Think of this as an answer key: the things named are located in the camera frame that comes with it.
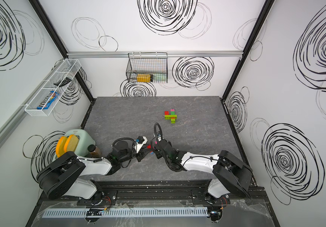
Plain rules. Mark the black wire wall basket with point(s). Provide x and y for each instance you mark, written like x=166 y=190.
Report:
x=145 y=65

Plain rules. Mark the black remote control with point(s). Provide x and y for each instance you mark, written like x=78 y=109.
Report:
x=63 y=82

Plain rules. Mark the yellow toast slice right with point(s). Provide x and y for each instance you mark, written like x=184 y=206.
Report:
x=71 y=143

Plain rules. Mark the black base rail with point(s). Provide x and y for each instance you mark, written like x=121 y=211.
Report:
x=111 y=192

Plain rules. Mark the black corner frame post right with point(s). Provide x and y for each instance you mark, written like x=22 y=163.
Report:
x=249 y=44

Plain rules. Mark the aluminium wall rail back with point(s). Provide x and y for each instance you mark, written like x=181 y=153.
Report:
x=123 y=54

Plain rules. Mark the aluminium wall rail left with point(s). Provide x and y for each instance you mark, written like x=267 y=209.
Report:
x=18 y=116

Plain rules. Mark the yellow toast slice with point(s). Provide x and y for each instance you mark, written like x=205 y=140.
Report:
x=71 y=143
x=60 y=146

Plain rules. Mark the yellow toast slice left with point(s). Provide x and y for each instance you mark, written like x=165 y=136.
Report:
x=60 y=146

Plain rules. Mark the white wire shelf basket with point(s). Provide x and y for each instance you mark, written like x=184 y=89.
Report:
x=65 y=68

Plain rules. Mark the lime green long lego brick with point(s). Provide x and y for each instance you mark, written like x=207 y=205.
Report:
x=168 y=117

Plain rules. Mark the blue candy packet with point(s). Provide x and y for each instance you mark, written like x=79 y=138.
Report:
x=49 y=99

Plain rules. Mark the white slotted cable duct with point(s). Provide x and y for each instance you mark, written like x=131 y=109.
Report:
x=126 y=212

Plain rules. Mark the mint green toaster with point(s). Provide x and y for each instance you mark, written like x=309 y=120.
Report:
x=84 y=141

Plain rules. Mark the yellow box in basket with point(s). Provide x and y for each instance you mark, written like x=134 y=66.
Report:
x=143 y=78

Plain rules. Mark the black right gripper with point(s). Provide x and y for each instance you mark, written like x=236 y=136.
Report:
x=158 y=154

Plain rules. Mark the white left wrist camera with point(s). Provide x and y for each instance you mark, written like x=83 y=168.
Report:
x=140 y=142

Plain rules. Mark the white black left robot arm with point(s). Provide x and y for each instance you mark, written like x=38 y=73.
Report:
x=63 y=176

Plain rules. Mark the black corner frame post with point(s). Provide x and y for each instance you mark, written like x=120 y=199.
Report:
x=58 y=43
x=249 y=44

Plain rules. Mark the green item in basket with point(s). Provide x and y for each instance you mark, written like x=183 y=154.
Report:
x=159 y=78

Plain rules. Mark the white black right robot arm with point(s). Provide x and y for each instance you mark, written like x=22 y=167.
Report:
x=233 y=176

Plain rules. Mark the aluminium wall rail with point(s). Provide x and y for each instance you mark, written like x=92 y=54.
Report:
x=123 y=54
x=18 y=116

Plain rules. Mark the black corner frame post left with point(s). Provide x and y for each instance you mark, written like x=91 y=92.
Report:
x=58 y=43

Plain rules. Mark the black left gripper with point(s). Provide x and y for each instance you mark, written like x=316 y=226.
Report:
x=142 y=154

